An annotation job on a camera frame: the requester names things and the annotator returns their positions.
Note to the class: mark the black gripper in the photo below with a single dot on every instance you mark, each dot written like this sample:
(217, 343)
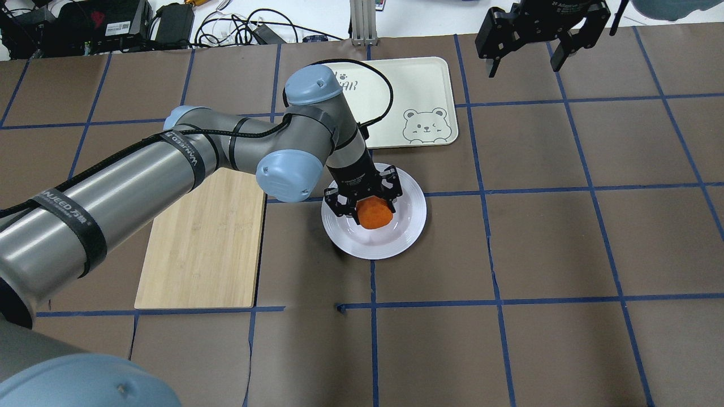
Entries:
(355, 176)

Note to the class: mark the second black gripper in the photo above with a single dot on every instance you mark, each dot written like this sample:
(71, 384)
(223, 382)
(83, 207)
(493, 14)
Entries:
(544, 21)

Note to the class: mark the orange fruit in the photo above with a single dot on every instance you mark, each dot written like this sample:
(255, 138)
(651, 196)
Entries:
(373, 213)

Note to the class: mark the white round plate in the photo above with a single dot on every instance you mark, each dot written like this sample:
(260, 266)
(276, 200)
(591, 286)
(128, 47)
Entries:
(388, 241)

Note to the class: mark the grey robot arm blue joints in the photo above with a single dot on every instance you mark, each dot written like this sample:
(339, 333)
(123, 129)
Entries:
(62, 233)

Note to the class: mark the cream bear tray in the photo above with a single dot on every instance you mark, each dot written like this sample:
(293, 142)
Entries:
(423, 111)

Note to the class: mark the bamboo cutting board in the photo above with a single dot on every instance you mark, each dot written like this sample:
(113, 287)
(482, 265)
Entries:
(203, 250)

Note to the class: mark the black power adapter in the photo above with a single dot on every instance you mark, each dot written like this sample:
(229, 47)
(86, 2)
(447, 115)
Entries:
(263, 35)

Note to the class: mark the black electronics box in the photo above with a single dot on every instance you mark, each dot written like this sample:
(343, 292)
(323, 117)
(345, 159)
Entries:
(73, 28)

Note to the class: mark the aluminium profile post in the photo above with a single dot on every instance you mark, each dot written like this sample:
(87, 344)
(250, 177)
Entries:
(364, 23)

